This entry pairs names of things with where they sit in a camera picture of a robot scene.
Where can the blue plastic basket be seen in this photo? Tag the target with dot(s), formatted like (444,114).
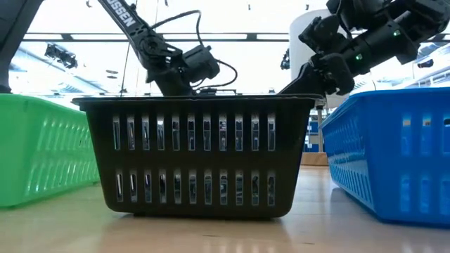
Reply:
(386,140)

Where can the black plastic basket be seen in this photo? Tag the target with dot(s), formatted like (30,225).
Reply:
(197,158)

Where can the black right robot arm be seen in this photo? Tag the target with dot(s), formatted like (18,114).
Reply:
(415,21)

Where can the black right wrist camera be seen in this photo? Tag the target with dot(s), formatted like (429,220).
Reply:
(321,33)

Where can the black overhead crossbar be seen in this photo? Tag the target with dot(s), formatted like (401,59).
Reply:
(88,36)

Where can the black table clamp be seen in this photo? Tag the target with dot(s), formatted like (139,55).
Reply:
(123,92)

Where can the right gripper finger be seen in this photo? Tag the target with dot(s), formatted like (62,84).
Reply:
(302,82)

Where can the small black background stand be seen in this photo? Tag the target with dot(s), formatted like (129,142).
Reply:
(207,90)

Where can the green plastic basket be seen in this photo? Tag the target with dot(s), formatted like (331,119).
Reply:
(42,151)

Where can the black ceiling fixture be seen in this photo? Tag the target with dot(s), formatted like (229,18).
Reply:
(61,56)
(285,59)
(425,63)

